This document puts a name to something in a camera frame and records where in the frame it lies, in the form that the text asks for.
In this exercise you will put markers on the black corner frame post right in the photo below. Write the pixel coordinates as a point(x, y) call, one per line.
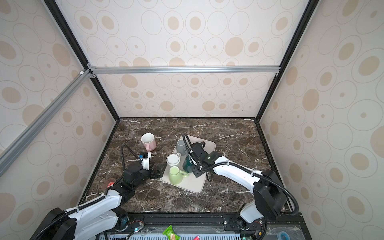
point(302, 25)

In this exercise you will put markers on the green snack packet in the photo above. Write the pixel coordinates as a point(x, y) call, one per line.
point(170, 234)

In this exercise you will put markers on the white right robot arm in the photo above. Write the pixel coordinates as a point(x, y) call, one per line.
point(271, 199)

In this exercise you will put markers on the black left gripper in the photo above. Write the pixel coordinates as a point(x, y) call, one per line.
point(158, 175)

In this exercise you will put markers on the aluminium rail back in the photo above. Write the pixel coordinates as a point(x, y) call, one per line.
point(182, 70)

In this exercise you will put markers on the black mug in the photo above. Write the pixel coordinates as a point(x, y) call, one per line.
point(201, 144)

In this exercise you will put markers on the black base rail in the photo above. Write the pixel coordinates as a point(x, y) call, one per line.
point(206, 226)

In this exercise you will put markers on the pink faceted mug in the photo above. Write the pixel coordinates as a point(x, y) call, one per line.
point(149, 142)

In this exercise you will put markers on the dark green faceted mug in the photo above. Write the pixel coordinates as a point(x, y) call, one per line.
point(188, 165)

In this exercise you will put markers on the aluminium rail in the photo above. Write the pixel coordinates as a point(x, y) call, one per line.
point(27, 136)
point(182, 70)

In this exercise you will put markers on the black corner frame post left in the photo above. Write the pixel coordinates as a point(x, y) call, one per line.
point(59, 18)

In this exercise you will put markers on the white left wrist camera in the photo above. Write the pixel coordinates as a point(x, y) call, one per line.
point(144, 158)

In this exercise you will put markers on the black corner frame post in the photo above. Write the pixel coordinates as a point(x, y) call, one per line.
point(302, 25)
point(59, 18)

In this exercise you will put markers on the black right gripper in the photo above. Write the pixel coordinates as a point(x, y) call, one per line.
point(196, 174)

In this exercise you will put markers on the blue tape roll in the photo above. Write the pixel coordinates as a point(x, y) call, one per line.
point(282, 235)

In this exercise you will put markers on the aluminium rail left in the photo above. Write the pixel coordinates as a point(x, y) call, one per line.
point(27, 136)

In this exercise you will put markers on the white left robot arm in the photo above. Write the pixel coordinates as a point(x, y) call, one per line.
point(103, 213)

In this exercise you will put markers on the grey mug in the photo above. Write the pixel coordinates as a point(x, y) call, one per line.
point(181, 147)

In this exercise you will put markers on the light green mug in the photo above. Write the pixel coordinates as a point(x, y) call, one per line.
point(176, 175)

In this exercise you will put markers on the clear cup with red object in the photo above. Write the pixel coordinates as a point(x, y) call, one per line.
point(109, 182)

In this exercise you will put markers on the white mug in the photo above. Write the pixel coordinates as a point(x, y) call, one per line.
point(174, 160)

